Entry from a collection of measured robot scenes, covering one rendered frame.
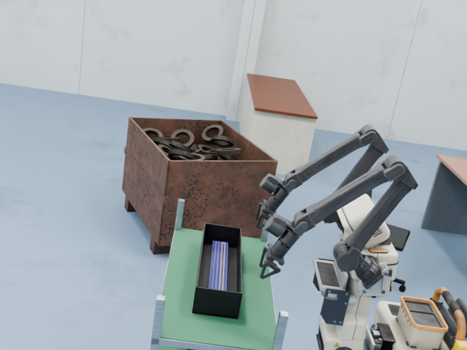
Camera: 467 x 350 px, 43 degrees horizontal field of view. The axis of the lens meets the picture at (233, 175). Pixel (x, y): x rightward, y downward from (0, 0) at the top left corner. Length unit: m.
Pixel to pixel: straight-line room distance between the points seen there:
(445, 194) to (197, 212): 2.71
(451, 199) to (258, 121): 2.20
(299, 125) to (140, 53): 3.22
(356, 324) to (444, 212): 3.79
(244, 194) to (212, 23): 4.70
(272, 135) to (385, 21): 3.20
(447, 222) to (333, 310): 3.93
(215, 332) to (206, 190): 2.35
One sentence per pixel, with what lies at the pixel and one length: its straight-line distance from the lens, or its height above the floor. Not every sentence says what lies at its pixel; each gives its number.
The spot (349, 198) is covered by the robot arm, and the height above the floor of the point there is 1.47.
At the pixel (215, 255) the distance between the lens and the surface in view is 2.58.
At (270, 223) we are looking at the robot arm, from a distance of 2.12.
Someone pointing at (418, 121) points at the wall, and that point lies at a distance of 9.63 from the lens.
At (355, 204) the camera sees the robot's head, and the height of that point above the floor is 1.36.
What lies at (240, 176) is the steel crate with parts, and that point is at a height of 0.69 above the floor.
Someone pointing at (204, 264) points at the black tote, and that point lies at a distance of 2.56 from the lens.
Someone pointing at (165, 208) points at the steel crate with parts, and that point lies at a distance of 4.35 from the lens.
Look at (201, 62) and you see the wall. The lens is 8.96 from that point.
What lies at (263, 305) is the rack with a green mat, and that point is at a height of 0.95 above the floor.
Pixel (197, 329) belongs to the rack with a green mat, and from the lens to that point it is 2.17.
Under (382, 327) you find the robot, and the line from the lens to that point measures 2.73.
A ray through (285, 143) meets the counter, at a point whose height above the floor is 0.38.
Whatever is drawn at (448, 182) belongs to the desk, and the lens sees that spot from 6.11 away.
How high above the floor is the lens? 2.18
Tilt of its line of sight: 19 degrees down
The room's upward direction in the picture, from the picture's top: 9 degrees clockwise
